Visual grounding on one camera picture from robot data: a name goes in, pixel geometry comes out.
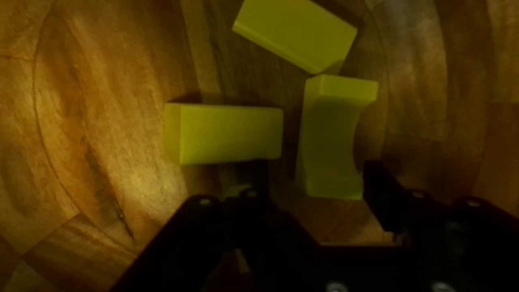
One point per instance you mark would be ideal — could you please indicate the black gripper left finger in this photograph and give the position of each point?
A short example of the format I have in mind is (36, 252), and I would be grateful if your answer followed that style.
(264, 187)

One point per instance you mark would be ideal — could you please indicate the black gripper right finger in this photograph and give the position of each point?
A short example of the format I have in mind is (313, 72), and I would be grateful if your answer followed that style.
(386, 195)

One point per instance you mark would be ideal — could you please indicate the yellow arch-shaped block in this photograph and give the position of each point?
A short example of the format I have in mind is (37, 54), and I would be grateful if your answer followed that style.
(329, 135)

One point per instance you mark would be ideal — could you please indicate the round wooden bowl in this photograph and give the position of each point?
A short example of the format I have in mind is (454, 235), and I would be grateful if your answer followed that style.
(81, 135)

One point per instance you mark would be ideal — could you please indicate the yellow rectangular block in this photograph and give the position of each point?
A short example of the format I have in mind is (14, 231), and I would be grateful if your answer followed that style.
(297, 33)
(220, 132)

